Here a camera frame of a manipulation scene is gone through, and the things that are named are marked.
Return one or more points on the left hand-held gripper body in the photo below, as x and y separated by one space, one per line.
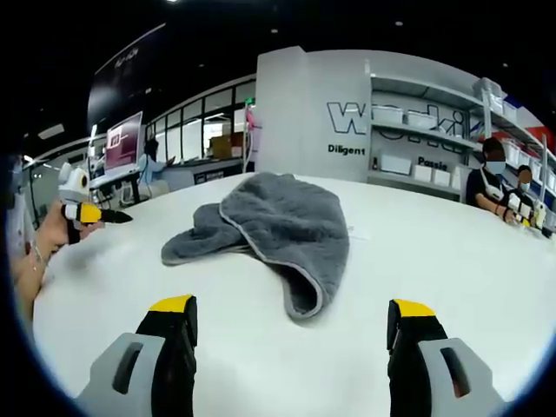
74 184

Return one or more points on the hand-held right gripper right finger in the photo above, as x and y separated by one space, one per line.
434 382

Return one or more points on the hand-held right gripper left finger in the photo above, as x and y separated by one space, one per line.
130 382

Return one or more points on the grey towel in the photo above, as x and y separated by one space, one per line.
286 221

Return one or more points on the person's left hand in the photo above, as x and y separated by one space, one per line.
54 230

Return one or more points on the computer monitor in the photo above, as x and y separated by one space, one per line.
123 141

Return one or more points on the white table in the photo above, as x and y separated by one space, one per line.
412 282

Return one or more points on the cardboard boxes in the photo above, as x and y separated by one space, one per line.
227 146

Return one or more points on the pink hanging item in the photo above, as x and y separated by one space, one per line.
252 119

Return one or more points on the white storage bin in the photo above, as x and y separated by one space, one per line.
423 173
395 164
443 178
392 114
417 118

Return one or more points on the small dark bottle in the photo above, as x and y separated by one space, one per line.
376 165

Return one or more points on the grey shelving unit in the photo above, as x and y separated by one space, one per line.
438 139

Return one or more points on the large dark wall screen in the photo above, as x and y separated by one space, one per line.
126 78

